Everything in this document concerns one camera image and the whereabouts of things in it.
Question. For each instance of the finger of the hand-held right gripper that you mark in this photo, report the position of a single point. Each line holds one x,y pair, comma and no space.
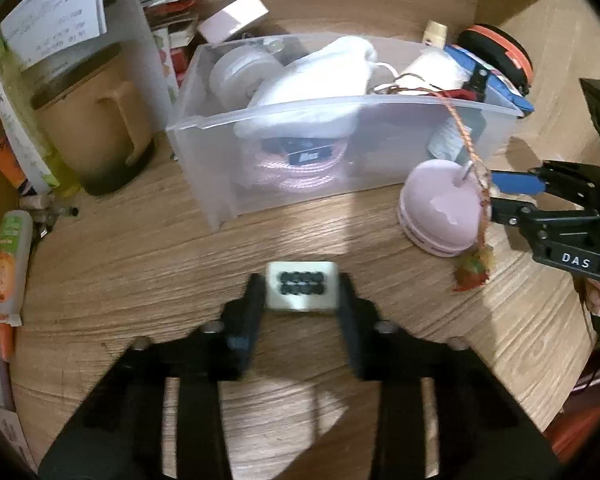
515,210
517,183

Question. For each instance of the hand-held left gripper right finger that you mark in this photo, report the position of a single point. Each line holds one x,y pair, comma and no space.
350,320

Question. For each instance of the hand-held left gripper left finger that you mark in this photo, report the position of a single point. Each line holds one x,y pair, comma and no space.
247,320

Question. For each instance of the white block with black dots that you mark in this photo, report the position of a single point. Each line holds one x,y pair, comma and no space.
302,301

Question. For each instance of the dark green bottle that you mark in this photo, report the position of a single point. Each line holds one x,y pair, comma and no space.
480,120

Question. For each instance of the red velvet pouch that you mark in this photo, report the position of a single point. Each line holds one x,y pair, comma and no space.
455,94

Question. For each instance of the clear plastic storage box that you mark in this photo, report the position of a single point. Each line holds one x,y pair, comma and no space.
380,160

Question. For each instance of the white cloth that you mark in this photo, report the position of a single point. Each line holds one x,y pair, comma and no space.
330,75

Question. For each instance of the white tape roll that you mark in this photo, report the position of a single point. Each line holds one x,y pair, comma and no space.
240,75

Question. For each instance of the wooden desktop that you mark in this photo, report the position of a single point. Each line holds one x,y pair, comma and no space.
130,270

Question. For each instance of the person's right hand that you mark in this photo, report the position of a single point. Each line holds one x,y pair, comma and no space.
596,295

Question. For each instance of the blue zip pouch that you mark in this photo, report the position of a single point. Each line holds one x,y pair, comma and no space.
522,104

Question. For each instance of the pink macaron-shaped case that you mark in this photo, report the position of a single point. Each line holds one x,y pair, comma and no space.
430,210

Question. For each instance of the black case with orange zip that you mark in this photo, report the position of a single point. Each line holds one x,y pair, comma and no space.
500,50

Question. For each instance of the cream tube bottle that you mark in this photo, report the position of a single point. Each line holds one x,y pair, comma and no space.
435,34

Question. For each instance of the orange garment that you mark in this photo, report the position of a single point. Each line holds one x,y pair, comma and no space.
585,425

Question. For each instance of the orange pen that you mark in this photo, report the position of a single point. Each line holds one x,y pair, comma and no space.
4,345

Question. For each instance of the green and orange tube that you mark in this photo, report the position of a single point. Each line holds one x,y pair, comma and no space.
10,260

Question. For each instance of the brown mug with lid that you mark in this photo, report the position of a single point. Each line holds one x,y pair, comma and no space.
95,125

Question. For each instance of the white carton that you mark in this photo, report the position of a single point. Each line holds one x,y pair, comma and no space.
5,430

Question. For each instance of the orange packet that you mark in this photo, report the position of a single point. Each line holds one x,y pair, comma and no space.
0,155

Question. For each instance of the yellow-green bottle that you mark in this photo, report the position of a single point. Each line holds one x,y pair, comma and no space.
20,125

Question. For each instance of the pink and white box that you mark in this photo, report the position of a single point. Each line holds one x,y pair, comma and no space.
235,17

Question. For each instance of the stack of booklets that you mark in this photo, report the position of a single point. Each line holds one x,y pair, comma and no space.
172,25

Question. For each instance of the white bookend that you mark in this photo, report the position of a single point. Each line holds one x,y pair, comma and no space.
130,35

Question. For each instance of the white handwritten paper note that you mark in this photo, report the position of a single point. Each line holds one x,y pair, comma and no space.
55,10

